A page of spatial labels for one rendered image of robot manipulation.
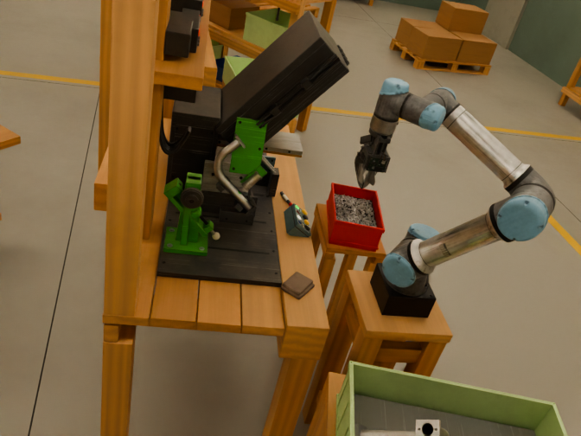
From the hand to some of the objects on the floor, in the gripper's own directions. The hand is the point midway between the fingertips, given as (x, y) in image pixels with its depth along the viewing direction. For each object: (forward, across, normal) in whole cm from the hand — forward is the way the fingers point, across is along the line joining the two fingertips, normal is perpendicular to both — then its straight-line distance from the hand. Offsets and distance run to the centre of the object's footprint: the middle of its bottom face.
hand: (361, 183), depth 180 cm
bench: (+129, -40, +49) cm, 144 cm away
